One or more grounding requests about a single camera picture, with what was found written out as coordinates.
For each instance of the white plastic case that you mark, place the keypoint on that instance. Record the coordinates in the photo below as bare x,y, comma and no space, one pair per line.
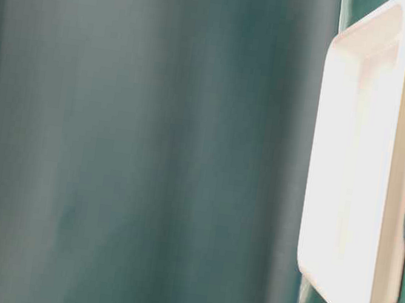
351,244

